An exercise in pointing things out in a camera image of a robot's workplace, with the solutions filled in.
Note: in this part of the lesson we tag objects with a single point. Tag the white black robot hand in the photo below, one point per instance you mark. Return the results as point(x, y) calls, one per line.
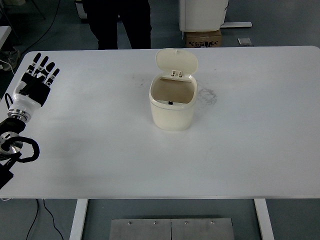
point(35, 90)

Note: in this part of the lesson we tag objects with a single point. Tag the cream lidded trash bin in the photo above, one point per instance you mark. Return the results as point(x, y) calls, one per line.
point(172, 117)

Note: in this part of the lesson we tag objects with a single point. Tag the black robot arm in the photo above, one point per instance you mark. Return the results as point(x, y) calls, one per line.
point(10, 125)

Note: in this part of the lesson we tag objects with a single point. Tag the grey shoe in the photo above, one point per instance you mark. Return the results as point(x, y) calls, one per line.
point(10, 58)

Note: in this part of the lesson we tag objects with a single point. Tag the small white side table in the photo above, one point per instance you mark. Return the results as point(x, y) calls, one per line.
point(4, 35)

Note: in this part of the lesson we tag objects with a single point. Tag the dark stand leg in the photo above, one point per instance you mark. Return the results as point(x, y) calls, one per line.
point(40, 10)

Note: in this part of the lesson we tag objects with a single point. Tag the person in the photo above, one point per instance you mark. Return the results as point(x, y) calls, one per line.
point(107, 22)

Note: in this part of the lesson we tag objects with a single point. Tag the white table leg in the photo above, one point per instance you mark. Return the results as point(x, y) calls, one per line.
point(265, 220)
point(78, 220)

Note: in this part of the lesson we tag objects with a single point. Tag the brown cardboard box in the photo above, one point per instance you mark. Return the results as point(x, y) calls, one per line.
point(202, 38)

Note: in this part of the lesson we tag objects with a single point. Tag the grey metal plate with screws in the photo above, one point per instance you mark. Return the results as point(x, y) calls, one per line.
point(141, 230)
point(202, 230)

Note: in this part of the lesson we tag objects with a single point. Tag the white appliance cabinet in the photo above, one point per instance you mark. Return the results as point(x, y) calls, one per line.
point(202, 15)

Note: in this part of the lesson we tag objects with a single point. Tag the white table foot bar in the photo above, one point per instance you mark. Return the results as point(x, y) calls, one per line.
point(237, 24)

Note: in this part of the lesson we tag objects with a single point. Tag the small grey floor plate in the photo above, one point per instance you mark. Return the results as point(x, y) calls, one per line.
point(244, 41)

